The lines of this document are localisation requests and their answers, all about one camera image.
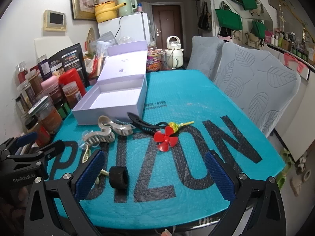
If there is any clear plastic hair clip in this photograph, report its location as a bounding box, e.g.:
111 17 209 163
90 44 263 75
77 139 89 152

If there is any cream banana hair clip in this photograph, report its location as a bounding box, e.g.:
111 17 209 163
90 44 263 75
81 144 109 185

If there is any black hair band ring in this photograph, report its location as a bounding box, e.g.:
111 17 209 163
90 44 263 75
108 166 129 194

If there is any pearl beige claw clip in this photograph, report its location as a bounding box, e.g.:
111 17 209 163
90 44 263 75
98 116 134 136

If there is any black long hair clip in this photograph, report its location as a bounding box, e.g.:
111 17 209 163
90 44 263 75
127 112 168 135

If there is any red propeller hair clip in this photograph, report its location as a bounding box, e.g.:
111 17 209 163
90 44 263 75
153 126 178 152

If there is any yellow lollipop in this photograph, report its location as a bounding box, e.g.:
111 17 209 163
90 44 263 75
168 121 194 133

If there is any large spice jar silver lid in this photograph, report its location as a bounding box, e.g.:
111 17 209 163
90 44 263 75
28 95 62 134

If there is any brown spice jar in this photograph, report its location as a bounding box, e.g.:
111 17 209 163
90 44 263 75
62 82 82 109

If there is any red cylinder bottle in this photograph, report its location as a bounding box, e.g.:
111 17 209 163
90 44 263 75
58 68 86 96

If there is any purple label bottle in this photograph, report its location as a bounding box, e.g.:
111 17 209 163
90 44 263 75
37 54 52 81

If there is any black snack bag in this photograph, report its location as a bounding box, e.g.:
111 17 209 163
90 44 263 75
48 43 90 87

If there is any lavender open gift box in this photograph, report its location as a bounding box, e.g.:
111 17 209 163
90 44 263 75
72 41 147 125

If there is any red snack packet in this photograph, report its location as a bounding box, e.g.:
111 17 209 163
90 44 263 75
85 55 107 79

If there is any near grey leaf chair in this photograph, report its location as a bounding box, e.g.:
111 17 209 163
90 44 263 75
214 43 301 136

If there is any grey leaf chair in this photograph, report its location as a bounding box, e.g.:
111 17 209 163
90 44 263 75
214 43 301 136
187 36 224 81

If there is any instant noodle cup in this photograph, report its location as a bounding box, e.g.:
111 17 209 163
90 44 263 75
146 50 162 73

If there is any white mini fridge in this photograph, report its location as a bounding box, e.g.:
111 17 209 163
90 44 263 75
98 12 151 44

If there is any yellow pot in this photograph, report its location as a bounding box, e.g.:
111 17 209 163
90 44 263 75
94 1 127 23

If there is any gold framed picture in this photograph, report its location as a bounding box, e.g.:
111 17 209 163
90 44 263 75
70 0 96 21

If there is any white cream kettle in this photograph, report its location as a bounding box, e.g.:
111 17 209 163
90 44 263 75
166 36 184 69

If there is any far grey leaf chair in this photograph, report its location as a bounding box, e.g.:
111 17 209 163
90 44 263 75
187 36 224 81

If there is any green electric kettle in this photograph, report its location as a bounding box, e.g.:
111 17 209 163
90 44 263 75
117 0 138 16

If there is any brown entrance door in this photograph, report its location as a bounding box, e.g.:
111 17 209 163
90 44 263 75
152 4 184 49

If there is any green tote bag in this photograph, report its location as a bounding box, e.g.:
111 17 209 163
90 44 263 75
215 9 242 30

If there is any black hanging handbag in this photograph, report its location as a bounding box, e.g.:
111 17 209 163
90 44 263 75
197 1 212 31

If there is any wall intercom panel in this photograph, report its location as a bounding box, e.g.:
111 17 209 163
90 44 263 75
43 10 67 31

